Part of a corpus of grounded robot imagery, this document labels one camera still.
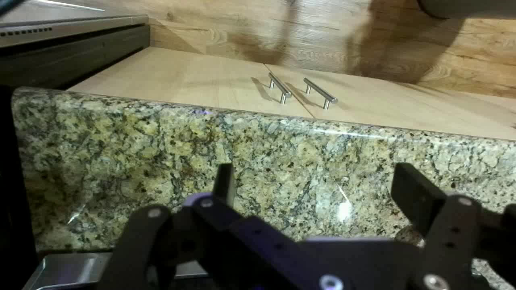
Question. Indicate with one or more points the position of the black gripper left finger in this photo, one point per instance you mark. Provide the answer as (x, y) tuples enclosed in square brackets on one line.
[(155, 240)]

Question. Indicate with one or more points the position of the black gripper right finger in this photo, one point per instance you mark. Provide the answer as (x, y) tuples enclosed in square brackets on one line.
[(456, 229)]

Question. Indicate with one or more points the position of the wooden base cabinet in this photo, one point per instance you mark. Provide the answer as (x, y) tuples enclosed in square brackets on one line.
[(221, 82)]

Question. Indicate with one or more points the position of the stainless steel refrigerator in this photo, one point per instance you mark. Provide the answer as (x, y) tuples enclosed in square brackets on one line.
[(59, 42)]

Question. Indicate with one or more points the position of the steel cabinet handle right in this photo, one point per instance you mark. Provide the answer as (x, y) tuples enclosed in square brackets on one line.
[(311, 85)]

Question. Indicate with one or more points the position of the steel cabinet handle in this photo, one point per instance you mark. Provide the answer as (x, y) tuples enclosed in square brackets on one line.
[(279, 85), (311, 85)]

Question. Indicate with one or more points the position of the steel cabinet handle left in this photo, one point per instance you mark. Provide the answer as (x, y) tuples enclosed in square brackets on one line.
[(279, 85)]

